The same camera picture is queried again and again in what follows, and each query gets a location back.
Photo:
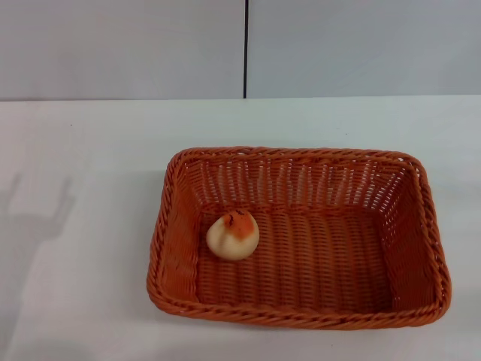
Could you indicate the round bun with orange top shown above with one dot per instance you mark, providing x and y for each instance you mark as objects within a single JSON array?
[{"x": 233, "y": 240}]

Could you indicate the orange woven plastic basket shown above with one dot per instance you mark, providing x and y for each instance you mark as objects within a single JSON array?
[{"x": 319, "y": 263}]

